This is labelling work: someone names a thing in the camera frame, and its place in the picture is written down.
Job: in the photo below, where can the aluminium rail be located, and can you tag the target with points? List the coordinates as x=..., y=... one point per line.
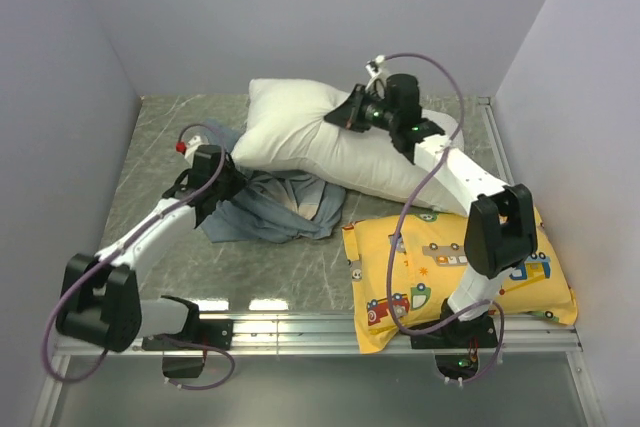
x=282, y=333
x=486, y=108

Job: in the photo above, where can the aluminium right side rail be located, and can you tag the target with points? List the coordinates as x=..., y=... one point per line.
x=486, y=108

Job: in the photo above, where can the yellow cartoon vehicle pillow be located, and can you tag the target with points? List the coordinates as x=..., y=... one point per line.
x=403, y=269

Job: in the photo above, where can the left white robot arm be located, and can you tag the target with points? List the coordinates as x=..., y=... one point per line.
x=100, y=297

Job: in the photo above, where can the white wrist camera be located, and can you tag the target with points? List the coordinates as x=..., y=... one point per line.
x=378, y=74
x=188, y=148

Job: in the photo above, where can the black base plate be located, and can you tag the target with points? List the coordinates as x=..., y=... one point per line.
x=477, y=333
x=200, y=334

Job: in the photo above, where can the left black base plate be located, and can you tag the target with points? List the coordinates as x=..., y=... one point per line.
x=200, y=334

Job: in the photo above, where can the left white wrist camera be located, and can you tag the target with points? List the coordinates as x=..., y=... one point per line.
x=188, y=148

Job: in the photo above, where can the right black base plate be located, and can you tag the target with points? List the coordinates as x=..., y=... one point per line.
x=477, y=333

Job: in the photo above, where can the blue plaid pillowcase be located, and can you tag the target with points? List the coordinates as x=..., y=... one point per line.
x=276, y=207

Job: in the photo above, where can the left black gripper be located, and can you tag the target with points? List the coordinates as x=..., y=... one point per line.
x=238, y=180

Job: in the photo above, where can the black box under left base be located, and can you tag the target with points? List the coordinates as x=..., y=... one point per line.
x=180, y=367

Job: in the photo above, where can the white pillow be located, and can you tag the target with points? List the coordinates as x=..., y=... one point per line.
x=285, y=131

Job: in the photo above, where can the aluminium front rail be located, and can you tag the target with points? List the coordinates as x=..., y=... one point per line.
x=282, y=333

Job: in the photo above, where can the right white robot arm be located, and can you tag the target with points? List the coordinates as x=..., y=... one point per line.
x=501, y=228

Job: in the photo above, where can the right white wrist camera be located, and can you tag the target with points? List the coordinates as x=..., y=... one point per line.
x=378, y=74

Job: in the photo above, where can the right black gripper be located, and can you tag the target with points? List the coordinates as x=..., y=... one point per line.
x=348, y=115

